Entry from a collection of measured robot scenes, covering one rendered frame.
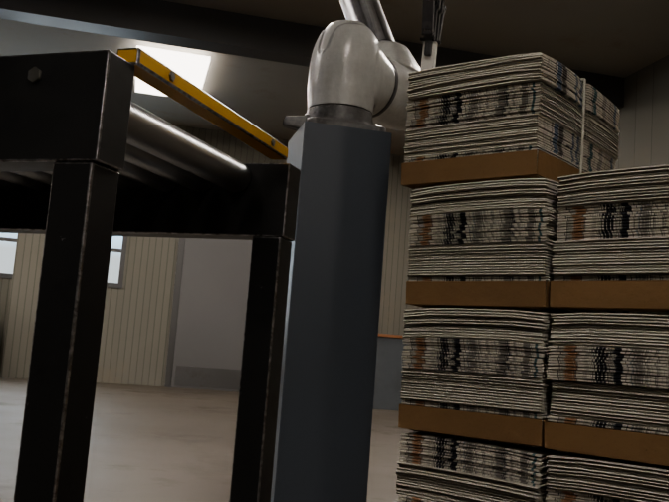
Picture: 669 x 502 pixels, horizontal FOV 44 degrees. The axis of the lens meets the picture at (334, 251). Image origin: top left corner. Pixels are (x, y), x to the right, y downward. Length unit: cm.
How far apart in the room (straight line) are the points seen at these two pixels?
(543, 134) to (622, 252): 28
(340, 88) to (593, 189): 70
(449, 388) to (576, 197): 40
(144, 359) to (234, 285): 125
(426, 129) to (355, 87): 33
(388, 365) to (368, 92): 631
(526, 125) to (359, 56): 55
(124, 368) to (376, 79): 761
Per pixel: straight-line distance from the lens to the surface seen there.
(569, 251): 143
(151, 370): 934
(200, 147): 122
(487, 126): 156
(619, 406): 138
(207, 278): 934
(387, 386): 812
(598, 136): 176
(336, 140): 184
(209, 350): 932
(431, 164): 160
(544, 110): 154
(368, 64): 195
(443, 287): 153
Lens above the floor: 50
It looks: 7 degrees up
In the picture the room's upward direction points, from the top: 4 degrees clockwise
